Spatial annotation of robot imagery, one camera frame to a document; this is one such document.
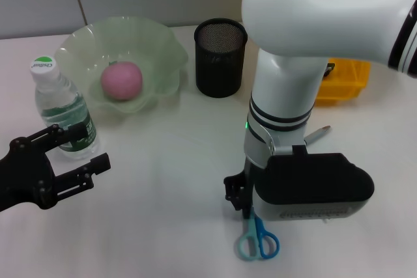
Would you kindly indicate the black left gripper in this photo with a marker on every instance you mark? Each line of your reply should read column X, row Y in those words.
column 26, row 174

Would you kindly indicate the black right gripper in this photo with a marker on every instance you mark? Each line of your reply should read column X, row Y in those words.
column 249, row 177

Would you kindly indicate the blue scissors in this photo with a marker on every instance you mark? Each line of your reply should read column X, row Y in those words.
column 260, row 235

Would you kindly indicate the clear green-label water bottle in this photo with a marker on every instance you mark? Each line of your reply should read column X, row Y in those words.
column 55, row 95

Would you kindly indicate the pink toy peach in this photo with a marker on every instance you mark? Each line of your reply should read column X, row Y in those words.
column 122, row 81

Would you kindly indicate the silver pen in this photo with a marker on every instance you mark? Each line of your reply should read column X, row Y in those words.
column 317, row 133

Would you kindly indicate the green plastic wrapper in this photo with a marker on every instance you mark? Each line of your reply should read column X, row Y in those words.
column 329, row 69

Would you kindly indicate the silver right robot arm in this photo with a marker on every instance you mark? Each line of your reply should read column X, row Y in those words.
column 293, row 47

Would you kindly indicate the black mesh pen holder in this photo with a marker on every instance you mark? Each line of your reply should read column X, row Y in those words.
column 218, row 69

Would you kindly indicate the green wavy glass fruit plate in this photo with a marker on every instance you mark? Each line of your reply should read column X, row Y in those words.
column 153, row 47

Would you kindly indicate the yellow plastic bin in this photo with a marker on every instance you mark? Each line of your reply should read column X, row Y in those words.
column 345, row 86

